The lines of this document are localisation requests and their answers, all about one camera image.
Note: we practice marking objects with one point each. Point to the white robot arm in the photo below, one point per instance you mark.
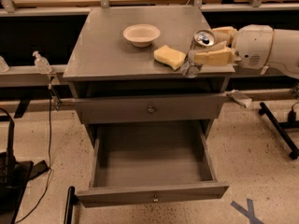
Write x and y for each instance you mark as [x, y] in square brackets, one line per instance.
[284, 53]

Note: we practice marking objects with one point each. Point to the black stand base right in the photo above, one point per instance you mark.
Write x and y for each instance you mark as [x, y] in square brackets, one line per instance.
[281, 127]

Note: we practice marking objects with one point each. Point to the closed grey top drawer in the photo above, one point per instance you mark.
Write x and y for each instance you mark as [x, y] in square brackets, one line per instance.
[149, 108]

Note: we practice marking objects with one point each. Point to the grey wooden drawer cabinet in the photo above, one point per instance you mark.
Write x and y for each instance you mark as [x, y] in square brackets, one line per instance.
[104, 64]

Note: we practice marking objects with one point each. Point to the yellow sponge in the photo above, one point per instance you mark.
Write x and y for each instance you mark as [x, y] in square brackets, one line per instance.
[171, 57]

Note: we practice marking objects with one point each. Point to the silver redbull can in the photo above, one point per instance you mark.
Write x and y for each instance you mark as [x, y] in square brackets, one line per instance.
[202, 41]

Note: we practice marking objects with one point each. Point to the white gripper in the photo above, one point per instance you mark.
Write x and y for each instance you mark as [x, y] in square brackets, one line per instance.
[252, 46]

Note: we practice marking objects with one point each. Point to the white paper bowl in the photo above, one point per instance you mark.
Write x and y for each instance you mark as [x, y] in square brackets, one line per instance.
[141, 35]

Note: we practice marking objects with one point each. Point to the black bar at bottom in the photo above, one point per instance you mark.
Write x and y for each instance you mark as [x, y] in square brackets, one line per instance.
[71, 201]

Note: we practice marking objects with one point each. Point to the clear bottle far left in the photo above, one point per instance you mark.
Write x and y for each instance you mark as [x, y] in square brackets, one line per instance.
[3, 65]

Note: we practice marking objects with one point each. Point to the grey cloth rag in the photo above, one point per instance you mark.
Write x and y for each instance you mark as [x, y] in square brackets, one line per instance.
[240, 98]

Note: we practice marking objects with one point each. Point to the open grey middle drawer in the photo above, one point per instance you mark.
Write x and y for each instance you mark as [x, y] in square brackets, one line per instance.
[151, 162]

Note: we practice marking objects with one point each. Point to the black stand base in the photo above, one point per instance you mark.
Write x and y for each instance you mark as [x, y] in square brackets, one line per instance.
[14, 176]
[281, 127]

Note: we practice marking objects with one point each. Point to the clear pump sanitizer bottle left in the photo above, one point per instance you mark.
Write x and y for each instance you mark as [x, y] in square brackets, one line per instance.
[42, 63]

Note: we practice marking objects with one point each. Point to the black stand base left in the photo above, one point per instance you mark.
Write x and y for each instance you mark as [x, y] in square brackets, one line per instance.
[14, 176]

